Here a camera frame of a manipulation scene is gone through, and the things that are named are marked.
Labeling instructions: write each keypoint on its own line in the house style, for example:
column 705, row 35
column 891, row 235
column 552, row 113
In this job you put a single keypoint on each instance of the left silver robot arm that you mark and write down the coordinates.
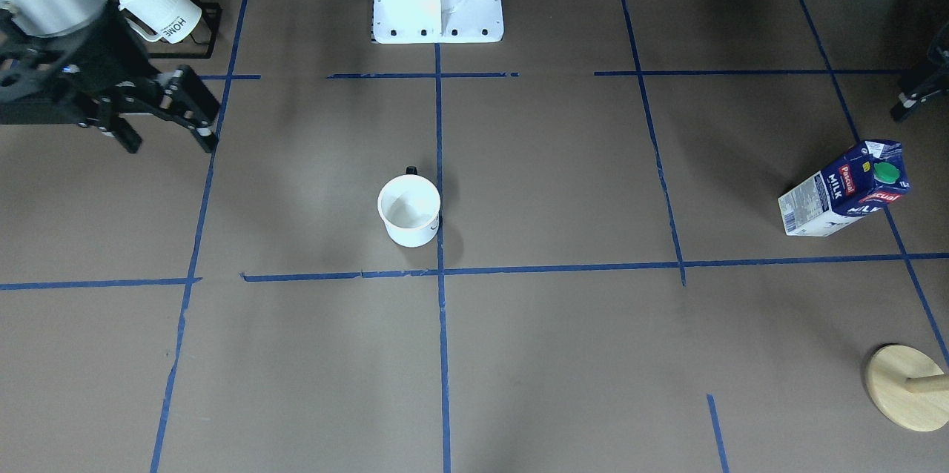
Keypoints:
column 940, row 38

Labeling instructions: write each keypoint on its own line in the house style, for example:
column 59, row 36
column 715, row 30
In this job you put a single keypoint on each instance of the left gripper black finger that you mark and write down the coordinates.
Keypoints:
column 925, row 80

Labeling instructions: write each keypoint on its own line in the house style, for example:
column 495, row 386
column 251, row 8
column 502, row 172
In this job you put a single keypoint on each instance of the white ribbed mug on rack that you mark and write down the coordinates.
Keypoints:
column 168, row 20

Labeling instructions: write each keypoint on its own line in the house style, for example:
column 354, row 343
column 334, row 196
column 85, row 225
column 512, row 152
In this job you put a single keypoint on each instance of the wooden mug tree stand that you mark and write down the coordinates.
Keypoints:
column 907, row 387

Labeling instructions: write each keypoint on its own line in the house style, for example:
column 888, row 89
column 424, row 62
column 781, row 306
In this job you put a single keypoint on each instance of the white smiley mug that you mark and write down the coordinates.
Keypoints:
column 409, row 207

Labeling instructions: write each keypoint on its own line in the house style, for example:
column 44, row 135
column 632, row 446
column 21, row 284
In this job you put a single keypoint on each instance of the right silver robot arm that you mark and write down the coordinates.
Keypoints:
column 46, row 18

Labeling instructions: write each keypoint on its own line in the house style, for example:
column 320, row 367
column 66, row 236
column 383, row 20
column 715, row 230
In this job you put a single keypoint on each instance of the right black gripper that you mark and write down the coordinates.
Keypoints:
column 111, row 58

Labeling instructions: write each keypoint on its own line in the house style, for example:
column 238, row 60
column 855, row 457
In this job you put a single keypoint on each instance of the blue white milk carton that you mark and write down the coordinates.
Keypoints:
column 865, row 179

